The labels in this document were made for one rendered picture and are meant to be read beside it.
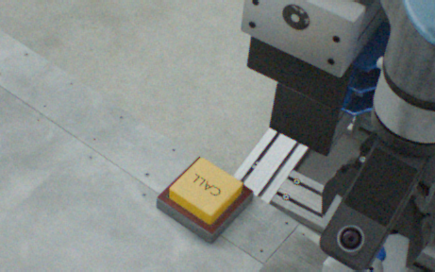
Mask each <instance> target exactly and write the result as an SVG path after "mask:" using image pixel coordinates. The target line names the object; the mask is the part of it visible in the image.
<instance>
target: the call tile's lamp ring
mask: <svg viewBox="0 0 435 272"><path fill-rule="evenodd" d="M199 158H201V157H199ZM199 158H197V159H196V160H195V161H194V162H192V163H191V165H189V166H188V167H187V169H185V170H184V171H183V173H182V174H180V175H179V176H178V178H176V179H175V181H173V182H172V183H171V185H169V186H168V187H167V189H164V190H163V192H162V193H160V194H159V196H158V198H159V199H160V200H161V201H163V202H165V203H166V204H167V205H169V206H171V208H173V209H176V211H178V212H179V213H182V214H183V215H184V216H185V217H187V218H189V219H190V220H191V221H193V222H194V223H195V224H196V225H199V227H201V228H202V229H204V230H206V231H207V232H210V233H211V234H213V233H214V232H215V231H216V230H217V229H219V227H220V226H221V225H223V223H224V222H225V221H226V220H227V218H228V217H229V216H230V215H231V214H232V213H234V212H235V210H236V209H238V208H239V206H240V205H241V204H242V203H243V202H244V201H245V200H246V199H247V198H248V197H249V196H250V195H251V194H252V193H253V190H252V189H250V188H248V187H247V186H246V185H244V186H243V190H244V193H243V194H242V195H241V196H240V197H239V198H238V199H237V200H236V201H235V202H234V203H233V205H231V207H230V208H229V209H227V211H226V212H225V213H223V215H222V216H221V217H219V219H218V221H216V222H215V224H214V225H212V226H210V225H207V224H206V223H205V222H203V221H201V220H200V219H199V218H198V217H195V216H194V215H193V214H191V213H189V212H187V210H185V209H183V208H182V207H180V206H179V205H177V204H175V202H174V201H172V200H171V199H170V198H168V197H166V196H167V195H168V194H170V188H171V186H172V185H174V184H175V182H176V181H178V180H179V178H181V177H182V176H183V174H185V173H186V172H187V170H188V169H190V168H191V166H192V165H194V163H195V162H197V161H198V160H199Z"/></svg>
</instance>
